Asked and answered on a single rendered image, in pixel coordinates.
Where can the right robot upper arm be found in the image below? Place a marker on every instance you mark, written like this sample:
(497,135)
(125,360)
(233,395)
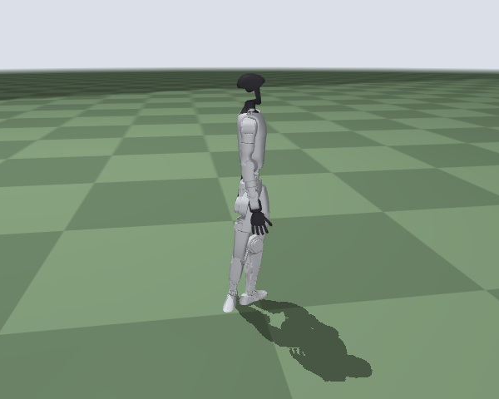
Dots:
(248,131)

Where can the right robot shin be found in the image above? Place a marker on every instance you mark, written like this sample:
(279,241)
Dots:
(236,269)

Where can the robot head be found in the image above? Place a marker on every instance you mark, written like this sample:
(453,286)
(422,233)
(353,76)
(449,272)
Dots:
(251,82)

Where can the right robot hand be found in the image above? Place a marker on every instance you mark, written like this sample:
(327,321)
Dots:
(258,219)

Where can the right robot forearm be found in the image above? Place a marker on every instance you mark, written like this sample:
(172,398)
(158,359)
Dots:
(250,184)

